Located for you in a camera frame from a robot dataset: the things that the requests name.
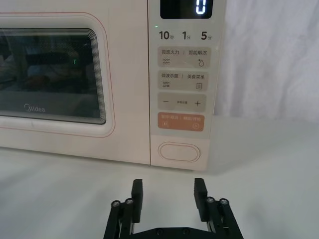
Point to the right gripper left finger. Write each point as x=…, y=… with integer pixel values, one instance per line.
x=137, y=199

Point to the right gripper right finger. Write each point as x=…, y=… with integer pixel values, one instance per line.
x=200, y=199

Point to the white table cloth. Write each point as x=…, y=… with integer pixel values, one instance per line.
x=261, y=174

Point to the oven control panel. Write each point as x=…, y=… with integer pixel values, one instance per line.
x=183, y=82

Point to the cream microwave oven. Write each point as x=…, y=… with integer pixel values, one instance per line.
x=129, y=74

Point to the white curtain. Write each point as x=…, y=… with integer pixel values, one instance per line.
x=274, y=49

